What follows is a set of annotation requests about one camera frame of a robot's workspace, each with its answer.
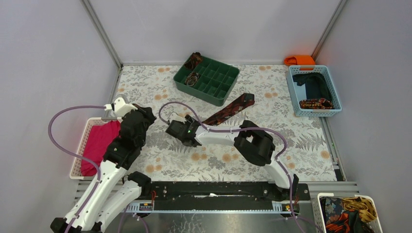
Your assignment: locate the orange black floral tie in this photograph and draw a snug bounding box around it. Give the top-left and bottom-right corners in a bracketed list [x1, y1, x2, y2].
[320, 197, 365, 233]

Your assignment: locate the striped rolled tie in tray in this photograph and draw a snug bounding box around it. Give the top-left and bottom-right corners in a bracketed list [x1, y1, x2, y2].
[184, 72, 201, 87]

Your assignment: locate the magenta cloth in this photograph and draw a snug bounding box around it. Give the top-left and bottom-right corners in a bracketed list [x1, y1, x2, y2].
[83, 121, 120, 166]

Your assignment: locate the dark navy cloth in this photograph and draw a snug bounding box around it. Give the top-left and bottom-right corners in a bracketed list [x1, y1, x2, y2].
[292, 72, 332, 101]

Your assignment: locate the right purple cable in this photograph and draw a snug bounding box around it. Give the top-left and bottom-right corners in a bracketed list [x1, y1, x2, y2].
[158, 101, 313, 233]

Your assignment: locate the floral tablecloth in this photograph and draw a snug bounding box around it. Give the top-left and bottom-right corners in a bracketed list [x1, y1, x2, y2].
[117, 65, 337, 182]

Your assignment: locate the purple cable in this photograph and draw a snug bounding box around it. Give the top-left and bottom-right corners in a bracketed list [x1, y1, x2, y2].
[47, 105, 149, 233]
[158, 101, 313, 233]

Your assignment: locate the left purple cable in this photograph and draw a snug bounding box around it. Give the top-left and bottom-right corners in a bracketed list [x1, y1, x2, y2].
[47, 105, 149, 233]

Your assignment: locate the brown rolled tie back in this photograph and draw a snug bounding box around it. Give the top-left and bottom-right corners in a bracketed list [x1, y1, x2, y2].
[184, 52, 203, 70]

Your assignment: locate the light blue plastic basket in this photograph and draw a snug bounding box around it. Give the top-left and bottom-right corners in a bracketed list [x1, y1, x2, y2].
[286, 65, 343, 117]

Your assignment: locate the colourful patterned tie in basket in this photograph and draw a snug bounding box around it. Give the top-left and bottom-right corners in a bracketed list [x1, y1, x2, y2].
[299, 98, 334, 109]

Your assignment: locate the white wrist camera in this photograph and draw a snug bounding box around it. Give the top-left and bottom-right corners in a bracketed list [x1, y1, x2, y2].
[103, 95, 137, 117]
[168, 112, 187, 124]

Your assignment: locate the gold yellow tie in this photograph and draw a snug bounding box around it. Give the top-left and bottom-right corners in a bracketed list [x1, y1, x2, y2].
[342, 197, 378, 223]

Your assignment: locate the white basket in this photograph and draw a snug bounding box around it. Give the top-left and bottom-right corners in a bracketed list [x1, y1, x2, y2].
[69, 117, 121, 180]
[311, 193, 382, 233]

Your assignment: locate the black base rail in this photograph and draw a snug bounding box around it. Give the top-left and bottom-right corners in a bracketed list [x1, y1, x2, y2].
[128, 182, 310, 213]

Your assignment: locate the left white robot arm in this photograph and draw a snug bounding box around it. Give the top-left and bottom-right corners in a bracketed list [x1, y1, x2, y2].
[51, 104, 156, 233]

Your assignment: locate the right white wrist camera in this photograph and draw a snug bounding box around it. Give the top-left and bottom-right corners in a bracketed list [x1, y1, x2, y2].
[168, 112, 187, 124]

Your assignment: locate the white basket left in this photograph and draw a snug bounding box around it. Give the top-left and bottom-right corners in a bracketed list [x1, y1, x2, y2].
[69, 117, 121, 180]

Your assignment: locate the green compartment organizer tray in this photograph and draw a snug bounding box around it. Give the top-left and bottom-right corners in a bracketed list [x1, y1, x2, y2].
[173, 55, 240, 106]

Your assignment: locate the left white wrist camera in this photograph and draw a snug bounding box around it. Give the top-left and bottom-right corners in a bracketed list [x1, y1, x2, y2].
[103, 95, 137, 117]

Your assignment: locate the dark red patterned tie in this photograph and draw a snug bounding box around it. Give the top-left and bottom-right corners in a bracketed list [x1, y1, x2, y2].
[202, 93, 255, 126]

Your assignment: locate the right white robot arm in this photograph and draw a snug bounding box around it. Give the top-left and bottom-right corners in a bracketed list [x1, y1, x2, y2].
[166, 115, 299, 200]

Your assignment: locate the white basket bottom right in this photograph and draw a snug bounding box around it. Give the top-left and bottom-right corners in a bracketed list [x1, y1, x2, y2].
[311, 193, 382, 233]

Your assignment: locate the orange cloth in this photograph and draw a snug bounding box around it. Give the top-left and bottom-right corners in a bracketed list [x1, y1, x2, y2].
[284, 55, 316, 70]

